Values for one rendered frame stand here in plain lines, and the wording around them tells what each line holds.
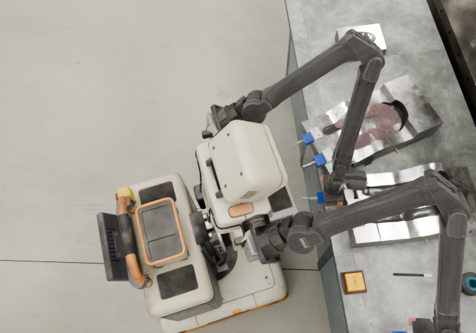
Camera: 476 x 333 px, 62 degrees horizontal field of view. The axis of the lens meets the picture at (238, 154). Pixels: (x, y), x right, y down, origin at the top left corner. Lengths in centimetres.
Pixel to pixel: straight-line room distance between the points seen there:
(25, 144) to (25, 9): 125
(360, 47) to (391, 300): 92
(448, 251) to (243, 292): 119
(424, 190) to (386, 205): 10
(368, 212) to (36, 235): 216
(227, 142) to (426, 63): 124
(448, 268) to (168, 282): 95
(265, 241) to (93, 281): 157
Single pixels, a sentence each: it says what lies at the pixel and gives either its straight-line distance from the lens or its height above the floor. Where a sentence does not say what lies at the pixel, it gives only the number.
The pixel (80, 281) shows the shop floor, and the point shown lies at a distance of 260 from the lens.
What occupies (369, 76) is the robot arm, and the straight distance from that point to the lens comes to 121.
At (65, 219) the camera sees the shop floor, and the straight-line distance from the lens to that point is 273.
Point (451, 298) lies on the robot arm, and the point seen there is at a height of 122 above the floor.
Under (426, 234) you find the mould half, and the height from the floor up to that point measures 90.
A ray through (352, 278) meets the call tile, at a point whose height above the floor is 84.
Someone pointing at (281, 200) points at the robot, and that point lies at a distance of 139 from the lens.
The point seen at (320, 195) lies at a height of 84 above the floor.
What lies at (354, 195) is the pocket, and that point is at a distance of 162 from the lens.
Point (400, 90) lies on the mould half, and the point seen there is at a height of 91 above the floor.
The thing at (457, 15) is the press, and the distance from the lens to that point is 237.
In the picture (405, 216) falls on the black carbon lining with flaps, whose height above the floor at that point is 88.
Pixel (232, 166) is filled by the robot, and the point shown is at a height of 136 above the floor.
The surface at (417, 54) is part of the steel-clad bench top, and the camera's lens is 212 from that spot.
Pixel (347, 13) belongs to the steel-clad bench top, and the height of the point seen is 80.
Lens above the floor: 236
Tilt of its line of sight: 65 degrees down
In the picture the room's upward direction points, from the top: 7 degrees counter-clockwise
